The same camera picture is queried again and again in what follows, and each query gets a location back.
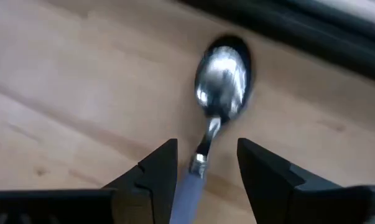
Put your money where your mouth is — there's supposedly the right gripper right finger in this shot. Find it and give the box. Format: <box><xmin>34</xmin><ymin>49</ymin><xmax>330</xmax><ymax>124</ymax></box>
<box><xmin>236</xmin><ymin>138</ymin><xmax>343</xmax><ymax>224</ymax></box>

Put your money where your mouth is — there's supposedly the spoon with purple handle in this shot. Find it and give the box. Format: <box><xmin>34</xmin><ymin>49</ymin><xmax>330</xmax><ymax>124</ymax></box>
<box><xmin>169</xmin><ymin>34</ymin><xmax>253</xmax><ymax>224</ymax></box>

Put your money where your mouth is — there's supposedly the black aluminium table frame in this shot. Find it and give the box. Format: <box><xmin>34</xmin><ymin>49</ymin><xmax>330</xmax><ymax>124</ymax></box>
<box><xmin>177</xmin><ymin>0</ymin><xmax>375</xmax><ymax>85</ymax></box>

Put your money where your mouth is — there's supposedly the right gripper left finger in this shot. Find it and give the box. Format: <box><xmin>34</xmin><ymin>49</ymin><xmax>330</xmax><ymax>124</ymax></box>
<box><xmin>102</xmin><ymin>138</ymin><xmax>179</xmax><ymax>224</ymax></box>

